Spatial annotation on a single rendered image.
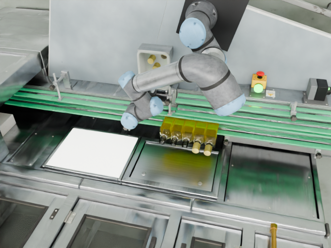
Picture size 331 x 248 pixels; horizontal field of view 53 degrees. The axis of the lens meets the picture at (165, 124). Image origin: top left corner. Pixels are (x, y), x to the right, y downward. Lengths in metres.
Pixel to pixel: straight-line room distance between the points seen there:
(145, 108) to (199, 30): 0.39
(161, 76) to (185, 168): 0.63
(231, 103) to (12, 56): 1.44
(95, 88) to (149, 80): 0.78
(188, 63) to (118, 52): 0.85
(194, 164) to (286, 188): 0.46
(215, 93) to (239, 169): 0.74
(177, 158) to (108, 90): 0.57
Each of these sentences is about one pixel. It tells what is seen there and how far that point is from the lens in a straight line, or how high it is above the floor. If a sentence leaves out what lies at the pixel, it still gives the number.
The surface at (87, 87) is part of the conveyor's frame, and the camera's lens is 2.01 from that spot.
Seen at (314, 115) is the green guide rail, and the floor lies 0.94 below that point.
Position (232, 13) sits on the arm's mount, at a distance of 1.64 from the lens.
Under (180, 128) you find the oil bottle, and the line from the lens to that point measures 1.68.
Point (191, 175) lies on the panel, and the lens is 1.65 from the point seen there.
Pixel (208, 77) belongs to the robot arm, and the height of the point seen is 1.40.
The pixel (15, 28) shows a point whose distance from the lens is 2.55.
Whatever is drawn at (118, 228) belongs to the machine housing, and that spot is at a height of 1.55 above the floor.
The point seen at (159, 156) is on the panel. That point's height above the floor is 1.11.
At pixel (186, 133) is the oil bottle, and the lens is 1.65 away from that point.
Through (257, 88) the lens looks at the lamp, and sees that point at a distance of 1.72.
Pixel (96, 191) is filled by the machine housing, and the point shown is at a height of 1.39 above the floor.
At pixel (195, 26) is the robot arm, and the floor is 1.00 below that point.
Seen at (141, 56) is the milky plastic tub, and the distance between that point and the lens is 1.79.
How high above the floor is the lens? 2.33
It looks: 50 degrees down
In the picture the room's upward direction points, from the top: 158 degrees counter-clockwise
